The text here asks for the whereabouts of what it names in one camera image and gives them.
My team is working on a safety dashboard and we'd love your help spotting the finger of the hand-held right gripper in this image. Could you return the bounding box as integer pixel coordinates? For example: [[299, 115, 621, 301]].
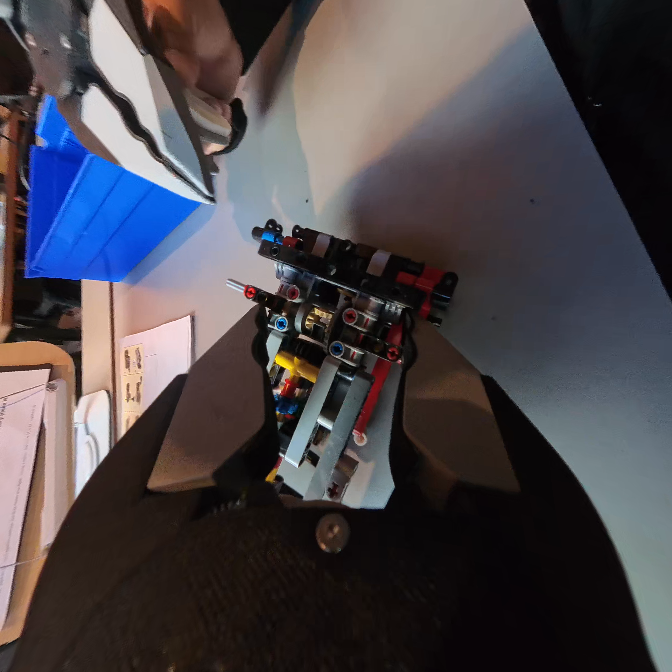
[[55, 84, 216, 205], [86, 0, 218, 195]]

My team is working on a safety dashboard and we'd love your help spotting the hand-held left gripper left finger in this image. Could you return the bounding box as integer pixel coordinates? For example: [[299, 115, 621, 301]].
[[147, 304, 279, 491]]

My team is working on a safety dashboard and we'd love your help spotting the blue plastic bin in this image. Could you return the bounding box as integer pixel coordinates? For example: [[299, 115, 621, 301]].
[[25, 96, 204, 282]]

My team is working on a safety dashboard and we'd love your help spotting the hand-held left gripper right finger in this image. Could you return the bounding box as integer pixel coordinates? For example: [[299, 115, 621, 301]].
[[391, 315, 520, 494]]

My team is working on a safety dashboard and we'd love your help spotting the toy brick car chassis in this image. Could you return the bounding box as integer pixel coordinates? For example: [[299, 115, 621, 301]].
[[227, 219, 459, 499]]

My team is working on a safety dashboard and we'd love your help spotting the printed instruction sheet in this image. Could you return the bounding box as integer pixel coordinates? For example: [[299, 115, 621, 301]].
[[0, 367, 53, 625]]

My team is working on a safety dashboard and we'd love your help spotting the person's right hand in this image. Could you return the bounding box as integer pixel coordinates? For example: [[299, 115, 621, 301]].
[[142, 0, 245, 155]]

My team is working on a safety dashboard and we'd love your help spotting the wooden document stand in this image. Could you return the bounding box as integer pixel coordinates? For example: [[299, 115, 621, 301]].
[[0, 341, 113, 646]]

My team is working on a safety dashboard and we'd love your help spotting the toy building instruction booklet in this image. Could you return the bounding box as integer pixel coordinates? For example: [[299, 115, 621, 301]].
[[118, 315, 195, 438]]

